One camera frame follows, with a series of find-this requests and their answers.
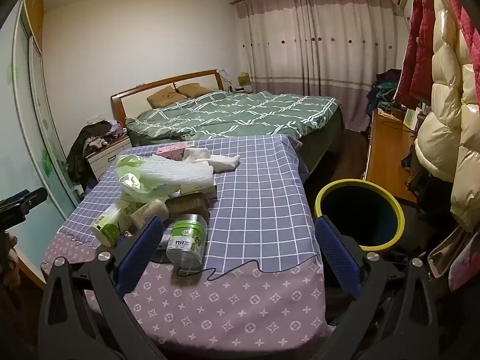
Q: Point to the checked purple tablecloth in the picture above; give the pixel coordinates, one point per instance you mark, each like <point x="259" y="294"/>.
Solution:
<point x="255" y="202"/>

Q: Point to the wooden bed headboard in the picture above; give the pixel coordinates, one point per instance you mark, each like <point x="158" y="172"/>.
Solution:
<point x="131" y="97"/>

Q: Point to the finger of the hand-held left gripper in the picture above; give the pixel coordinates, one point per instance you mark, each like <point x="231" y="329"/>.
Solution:
<point x="26" y="200"/>

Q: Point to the large brown pillow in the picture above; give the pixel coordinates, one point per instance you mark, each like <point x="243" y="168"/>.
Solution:
<point x="165" y="96"/>

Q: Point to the beige cylindrical bottle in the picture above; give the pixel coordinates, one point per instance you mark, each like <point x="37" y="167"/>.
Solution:
<point x="148" y="212"/>

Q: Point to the pink carton box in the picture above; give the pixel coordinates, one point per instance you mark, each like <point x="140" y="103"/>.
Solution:
<point x="170" y="152"/>

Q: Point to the plain red quilted jacket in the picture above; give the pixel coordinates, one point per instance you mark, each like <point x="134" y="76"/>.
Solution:
<point x="416" y="45"/>

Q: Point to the wooden desk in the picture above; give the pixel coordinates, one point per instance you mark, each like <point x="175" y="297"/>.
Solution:
<point x="386" y="150"/>

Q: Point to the wooden overhead cabinet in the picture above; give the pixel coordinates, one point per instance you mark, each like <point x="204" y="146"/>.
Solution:
<point x="34" y="11"/>

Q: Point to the pile of mixed clothes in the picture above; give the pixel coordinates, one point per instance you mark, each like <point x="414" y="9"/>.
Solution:
<point x="382" y="93"/>

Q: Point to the glass wardrobe sliding door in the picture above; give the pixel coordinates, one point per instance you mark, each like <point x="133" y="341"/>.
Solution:
<point x="22" y="120"/>

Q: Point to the white wall socket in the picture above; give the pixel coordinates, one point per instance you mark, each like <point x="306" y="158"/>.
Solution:
<point x="93" y="120"/>

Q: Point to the dark green bed base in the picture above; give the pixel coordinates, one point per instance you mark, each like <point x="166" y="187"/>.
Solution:
<point x="326" y="135"/>

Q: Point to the beige tote bag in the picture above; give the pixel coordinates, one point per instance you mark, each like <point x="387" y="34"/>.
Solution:
<point x="442" y="258"/>

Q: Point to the white wooden nightstand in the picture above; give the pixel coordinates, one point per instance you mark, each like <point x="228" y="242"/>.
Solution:
<point x="105" y="161"/>

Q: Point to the light green plastic bag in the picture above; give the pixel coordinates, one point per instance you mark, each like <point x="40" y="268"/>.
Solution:
<point x="129" y="180"/>

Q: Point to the white green paper tube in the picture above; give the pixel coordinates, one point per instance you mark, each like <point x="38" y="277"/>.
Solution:
<point x="108" y="225"/>

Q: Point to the pink white curtain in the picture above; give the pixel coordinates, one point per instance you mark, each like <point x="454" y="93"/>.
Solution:
<point x="318" y="45"/>

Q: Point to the bed with green quilt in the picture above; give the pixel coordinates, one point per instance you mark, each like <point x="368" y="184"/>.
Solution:
<point x="243" y="116"/>

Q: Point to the small brown pillow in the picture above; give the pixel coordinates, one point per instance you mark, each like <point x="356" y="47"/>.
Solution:
<point x="193" y="90"/>

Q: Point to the cream puffer jacket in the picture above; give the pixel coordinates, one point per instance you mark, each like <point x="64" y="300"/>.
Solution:
<point x="450" y="120"/>

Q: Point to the yellow-rimmed dark trash bin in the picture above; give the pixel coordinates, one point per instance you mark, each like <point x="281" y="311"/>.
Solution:
<point x="360" y="213"/>

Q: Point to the small cardboard box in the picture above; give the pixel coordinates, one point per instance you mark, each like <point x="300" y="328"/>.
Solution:
<point x="243" y="80"/>

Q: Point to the black bag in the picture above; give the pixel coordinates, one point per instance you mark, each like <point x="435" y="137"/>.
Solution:
<point x="431" y="210"/>

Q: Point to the green label tin can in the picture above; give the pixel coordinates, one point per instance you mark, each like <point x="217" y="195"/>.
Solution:
<point x="185" y="243"/>

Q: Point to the pink floral bag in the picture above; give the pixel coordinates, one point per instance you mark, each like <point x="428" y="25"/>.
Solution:
<point x="467" y="270"/>

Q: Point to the white cardboard box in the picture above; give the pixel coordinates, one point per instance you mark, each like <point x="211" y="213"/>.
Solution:
<point x="202" y="192"/>

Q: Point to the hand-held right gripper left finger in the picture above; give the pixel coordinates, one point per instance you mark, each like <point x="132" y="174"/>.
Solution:
<point x="142" y="247"/>

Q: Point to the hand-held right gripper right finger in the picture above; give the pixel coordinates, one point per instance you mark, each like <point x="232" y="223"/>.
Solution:
<point x="337" y="255"/>

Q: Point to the pink white clothes heap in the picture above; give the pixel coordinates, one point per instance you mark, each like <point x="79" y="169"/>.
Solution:
<point x="108" y="135"/>

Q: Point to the dark jacket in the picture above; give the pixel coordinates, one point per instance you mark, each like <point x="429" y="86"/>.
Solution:
<point x="80" y="146"/>

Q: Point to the white tissue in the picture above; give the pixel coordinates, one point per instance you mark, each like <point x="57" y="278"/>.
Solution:
<point x="221" y="161"/>

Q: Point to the light green card box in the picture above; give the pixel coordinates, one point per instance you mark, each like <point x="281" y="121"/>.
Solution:
<point x="411" y="119"/>

